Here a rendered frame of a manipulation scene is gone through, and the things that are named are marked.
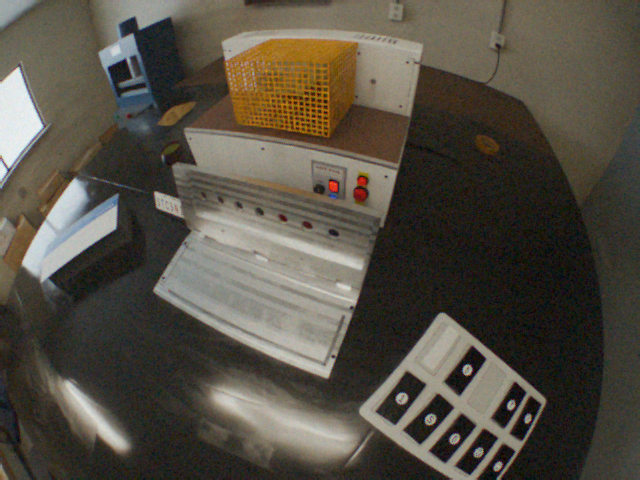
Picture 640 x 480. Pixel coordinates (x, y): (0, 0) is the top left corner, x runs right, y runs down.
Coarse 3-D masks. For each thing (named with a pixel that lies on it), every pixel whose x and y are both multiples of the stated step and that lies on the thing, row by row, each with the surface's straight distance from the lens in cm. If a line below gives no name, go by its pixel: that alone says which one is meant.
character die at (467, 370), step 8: (472, 352) 59; (464, 360) 58; (472, 360) 58; (480, 360) 60; (456, 368) 56; (464, 368) 57; (472, 368) 58; (480, 368) 59; (448, 376) 56; (456, 376) 57; (464, 376) 57; (472, 376) 58; (448, 384) 55; (456, 384) 57; (464, 384) 57; (456, 392) 56
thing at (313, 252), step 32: (192, 192) 60; (224, 192) 54; (256, 192) 49; (288, 192) 44; (192, 224) 66; (224, 224) 58; (256, 224) 53; (288, 224) 49; (320, 224) 46; (352, 224) 44; (288, 256) 53; (320, 256) 49; (352, 256) 48
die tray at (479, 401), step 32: (448, 320) 59; (416, 352) 54; (448, 352) 57; (480, 352) 61; (384, 384) 52; (480, 384) 60; (448, 416) 57; (480, 416) 61; (416, 448) 55; (512, 448) 69
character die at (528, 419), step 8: (528, 400) 69; (536, 400) 70; (528, 408) 68; (536, 408) 70; (520, 416) 67; (528, 416) 68; (520, 424) 67; (528, 424) 70; (512, 432) 66; (520, 432) 68; (520, 440) 69
